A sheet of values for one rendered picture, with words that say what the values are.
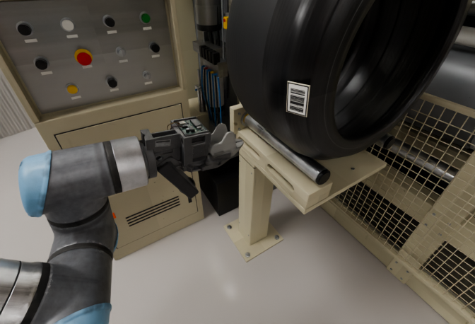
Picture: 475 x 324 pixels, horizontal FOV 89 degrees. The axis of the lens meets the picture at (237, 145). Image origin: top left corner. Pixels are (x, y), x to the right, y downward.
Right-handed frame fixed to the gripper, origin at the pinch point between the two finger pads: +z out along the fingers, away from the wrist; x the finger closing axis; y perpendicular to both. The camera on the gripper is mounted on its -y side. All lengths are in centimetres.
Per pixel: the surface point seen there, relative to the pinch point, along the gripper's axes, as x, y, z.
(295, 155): -2.4, -6.4, 17.7
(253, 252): 21, -95, 35
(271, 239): 22, -94, 49
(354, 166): -6.9, -14.6, 42.1
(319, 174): -10.8, -6.3, 17.8
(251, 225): 26, -76, 34
